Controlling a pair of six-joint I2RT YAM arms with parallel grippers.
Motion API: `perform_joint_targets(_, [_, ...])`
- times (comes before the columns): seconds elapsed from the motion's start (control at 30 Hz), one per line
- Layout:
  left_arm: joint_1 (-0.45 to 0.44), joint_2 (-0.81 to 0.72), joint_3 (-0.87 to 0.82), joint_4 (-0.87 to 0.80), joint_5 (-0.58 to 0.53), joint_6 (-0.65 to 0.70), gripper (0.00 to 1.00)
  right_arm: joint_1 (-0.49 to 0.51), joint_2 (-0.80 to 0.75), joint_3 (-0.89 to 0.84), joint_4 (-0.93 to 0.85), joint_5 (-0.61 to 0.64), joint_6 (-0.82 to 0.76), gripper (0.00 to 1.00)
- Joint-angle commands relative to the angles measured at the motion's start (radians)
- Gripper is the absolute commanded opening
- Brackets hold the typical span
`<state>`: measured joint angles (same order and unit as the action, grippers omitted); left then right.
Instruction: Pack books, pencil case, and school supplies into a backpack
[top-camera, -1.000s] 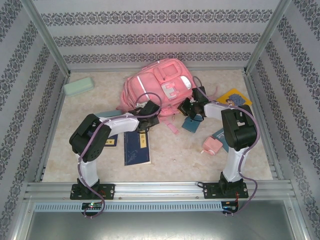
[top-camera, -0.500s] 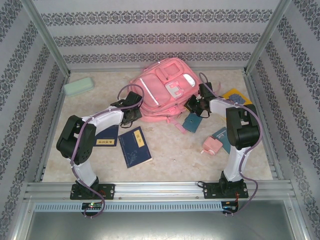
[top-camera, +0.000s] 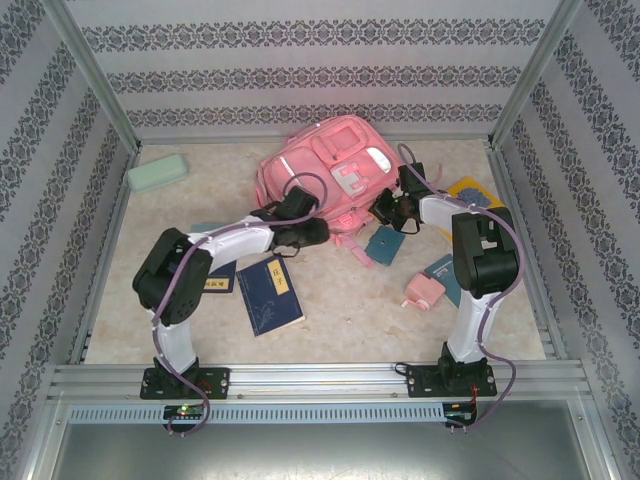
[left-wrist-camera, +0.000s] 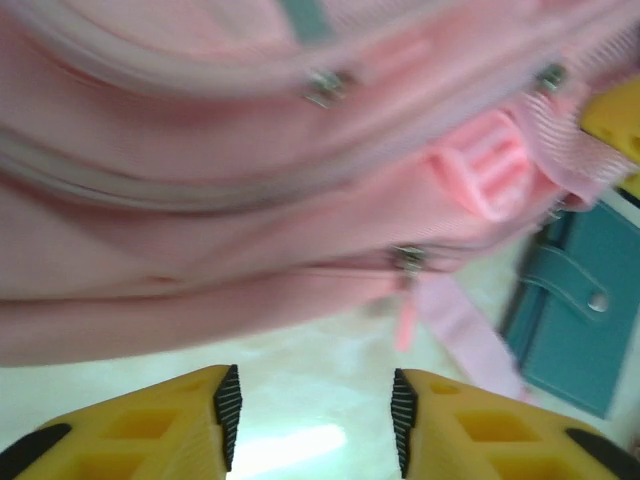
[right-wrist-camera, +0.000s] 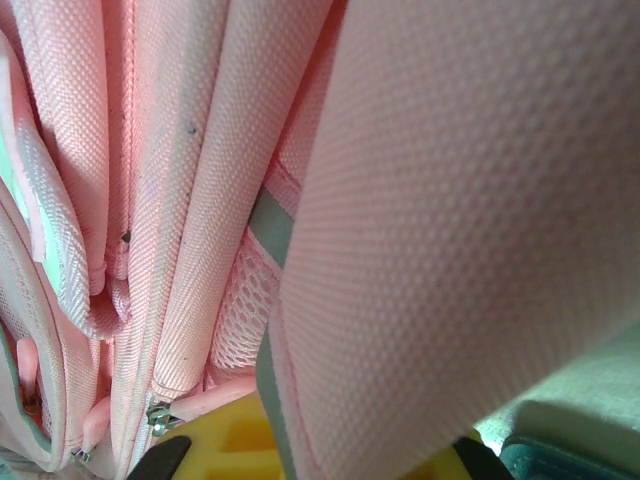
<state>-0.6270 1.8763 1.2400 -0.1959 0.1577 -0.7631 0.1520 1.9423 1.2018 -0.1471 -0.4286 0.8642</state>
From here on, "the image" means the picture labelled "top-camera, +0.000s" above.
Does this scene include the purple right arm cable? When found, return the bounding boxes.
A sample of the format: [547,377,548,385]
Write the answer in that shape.
[397,143,524,431]

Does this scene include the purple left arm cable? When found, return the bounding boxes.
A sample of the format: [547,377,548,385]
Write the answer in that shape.
[149,172,330,439]

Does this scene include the dark blue book yellow label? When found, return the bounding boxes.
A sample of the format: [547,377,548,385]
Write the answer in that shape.
[202,259,237,296]
[235,254,306,338]

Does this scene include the aluminium back rail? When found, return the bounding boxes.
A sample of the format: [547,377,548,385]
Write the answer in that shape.
[137,132,495,147]

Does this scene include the pink backpack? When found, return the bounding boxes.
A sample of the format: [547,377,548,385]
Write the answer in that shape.
[254,113,444,271]

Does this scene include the teal snap wallet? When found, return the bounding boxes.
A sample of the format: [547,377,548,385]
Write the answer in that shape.
[364,224,406,266]

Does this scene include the aluminium side rail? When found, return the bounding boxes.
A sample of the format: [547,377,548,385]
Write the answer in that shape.
[67,142,144,365]
[486,139,570,360]

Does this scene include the slotted grey cable duct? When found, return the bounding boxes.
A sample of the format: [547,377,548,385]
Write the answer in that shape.
[67,403,446,424]

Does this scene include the small controller circuit board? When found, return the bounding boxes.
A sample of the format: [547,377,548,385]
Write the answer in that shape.
[164,404,206,419]
[444,402,479,427]

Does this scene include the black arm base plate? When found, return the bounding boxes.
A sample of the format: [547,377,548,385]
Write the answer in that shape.
[403,363,499,400]
[139,367,231,401]

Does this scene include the yellow book blue print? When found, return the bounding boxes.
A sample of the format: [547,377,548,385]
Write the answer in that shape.
[443,175,506,236]

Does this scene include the mint green pencil case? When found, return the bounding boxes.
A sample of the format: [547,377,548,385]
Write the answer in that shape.
[125,153,189,194]

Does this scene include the aluminium mounting rail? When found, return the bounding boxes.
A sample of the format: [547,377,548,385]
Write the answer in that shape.
[47,363,589,401]

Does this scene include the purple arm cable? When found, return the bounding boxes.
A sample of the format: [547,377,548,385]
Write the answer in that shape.
[149,172,330,439]
[397,143,524,431]

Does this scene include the blue booklet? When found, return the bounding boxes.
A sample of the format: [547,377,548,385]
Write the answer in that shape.
[423,253,464,309]

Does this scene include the aluminium frame post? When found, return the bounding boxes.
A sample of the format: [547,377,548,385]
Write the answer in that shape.
[491,0,585,147]
[39,0,144,151]

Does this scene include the grey metal sheet panel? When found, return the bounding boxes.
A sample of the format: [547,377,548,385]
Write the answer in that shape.
[49,422,614,480]

